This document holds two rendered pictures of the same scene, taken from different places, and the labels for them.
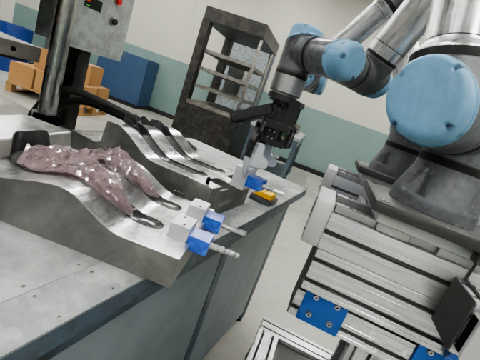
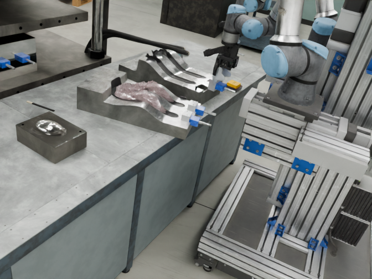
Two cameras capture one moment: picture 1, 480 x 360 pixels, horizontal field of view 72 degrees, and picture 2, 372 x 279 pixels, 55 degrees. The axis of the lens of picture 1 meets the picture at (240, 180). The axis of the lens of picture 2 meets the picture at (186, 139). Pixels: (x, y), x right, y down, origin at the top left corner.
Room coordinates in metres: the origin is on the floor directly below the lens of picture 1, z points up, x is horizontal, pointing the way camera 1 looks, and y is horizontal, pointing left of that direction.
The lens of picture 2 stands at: (-0.81, -0.08, 1.62)
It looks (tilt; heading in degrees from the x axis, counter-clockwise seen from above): 32 degrees down; 5
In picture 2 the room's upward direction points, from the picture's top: 11 degrees clockwise
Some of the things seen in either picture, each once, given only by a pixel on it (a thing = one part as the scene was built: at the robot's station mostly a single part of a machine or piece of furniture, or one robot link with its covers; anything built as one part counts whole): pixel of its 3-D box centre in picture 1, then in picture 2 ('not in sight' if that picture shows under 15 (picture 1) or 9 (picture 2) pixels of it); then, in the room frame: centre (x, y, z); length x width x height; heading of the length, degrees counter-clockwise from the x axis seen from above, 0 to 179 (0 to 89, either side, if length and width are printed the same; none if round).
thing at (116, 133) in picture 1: (163, 156); (170, 72); (0.97, 0.24, 0.87); 0.50 x 0.26 x 0.14; 69
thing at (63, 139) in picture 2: not in sight; (52, 135); (0.21, 0.51, 0.83); 0.20 x 0.15 x 0.07; 69
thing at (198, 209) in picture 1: (217, 223); (202, 110); (0.65, 0.01, 0.85); 0.13 x 0.05 x 0.05; 86
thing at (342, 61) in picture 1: (337, 61); (251, 26); (0.73, -0.11, 1.25); 0.11 x 0.11 x 0.08; 40
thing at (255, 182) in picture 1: (259, 184); (222, 87); (0.79, -0.05, 0.93); 0.13 x 0.05 x 0.05; 70
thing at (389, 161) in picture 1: (397, 160); not in sight; (1.10, -0.46, 1.09); 0.15 x 0.15 x 0.10
